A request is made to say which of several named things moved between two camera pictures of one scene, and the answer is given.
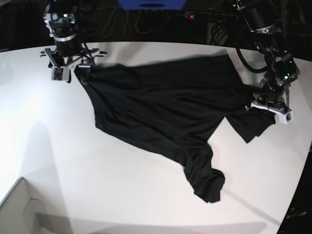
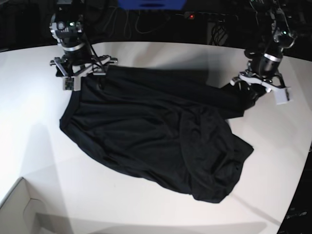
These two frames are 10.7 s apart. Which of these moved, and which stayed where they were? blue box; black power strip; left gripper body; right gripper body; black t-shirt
Moved: black t-shirt; right gripper body; left gripper body
Stayed: black power strip; blue box
